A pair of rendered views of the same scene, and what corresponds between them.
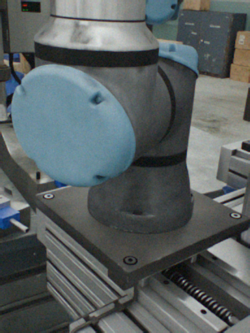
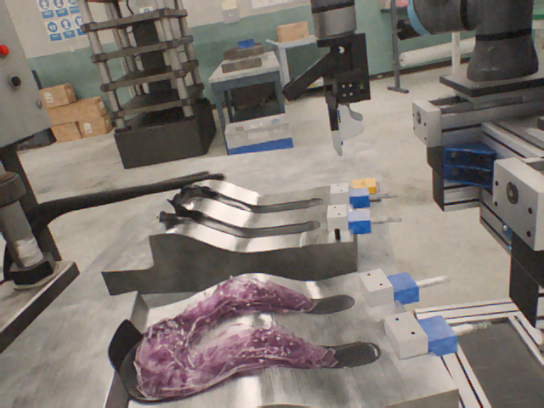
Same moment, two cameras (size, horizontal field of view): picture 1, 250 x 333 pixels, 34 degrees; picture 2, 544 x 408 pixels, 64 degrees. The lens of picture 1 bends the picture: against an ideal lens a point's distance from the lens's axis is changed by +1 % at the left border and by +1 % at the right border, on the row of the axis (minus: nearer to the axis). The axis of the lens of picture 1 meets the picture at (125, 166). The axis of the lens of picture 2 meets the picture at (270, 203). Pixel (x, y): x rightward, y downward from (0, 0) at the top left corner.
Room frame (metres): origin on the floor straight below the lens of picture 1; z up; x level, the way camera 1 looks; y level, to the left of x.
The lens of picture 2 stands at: (0.52, 0.75, 1.26)
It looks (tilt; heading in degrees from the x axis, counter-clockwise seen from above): 23 degrees down; 316
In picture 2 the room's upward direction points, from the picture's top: 11 degrees counter-clockwise
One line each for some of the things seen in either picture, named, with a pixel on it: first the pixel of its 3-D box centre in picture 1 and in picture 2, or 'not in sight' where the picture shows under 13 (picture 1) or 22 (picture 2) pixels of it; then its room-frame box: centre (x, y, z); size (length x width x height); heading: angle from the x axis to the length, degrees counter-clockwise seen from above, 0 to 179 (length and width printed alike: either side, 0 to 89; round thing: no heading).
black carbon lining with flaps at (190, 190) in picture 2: not in sight; (235, 208); (1.15, 0.23, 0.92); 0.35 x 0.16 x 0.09; 32
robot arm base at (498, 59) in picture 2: not in sight; (501, 52); (0.84, -0.41, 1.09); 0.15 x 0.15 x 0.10
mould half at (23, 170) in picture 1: (50, 151); (235, 228); (1.17, 0.23, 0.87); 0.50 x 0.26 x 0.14; 32
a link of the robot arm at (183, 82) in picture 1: (146, 92); not in sight; (0.52, -0.02, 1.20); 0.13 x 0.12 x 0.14; 155
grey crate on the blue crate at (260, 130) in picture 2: not in sight; (257, 131); (3.42, -2.08, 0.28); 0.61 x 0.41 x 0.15; 43
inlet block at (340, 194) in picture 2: not in sight; (364, 197); (0.96, 0.05, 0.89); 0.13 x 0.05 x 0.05; 32
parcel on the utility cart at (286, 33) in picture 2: not in sight; (292, 34); (4.82, -4.50, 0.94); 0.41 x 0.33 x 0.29; 50
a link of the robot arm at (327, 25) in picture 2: not in sight; (334, 24); (0.98, 0.06, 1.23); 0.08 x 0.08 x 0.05
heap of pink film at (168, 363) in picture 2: not in sight; (228, 327); (0.91, 0.48, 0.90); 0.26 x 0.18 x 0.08; 49
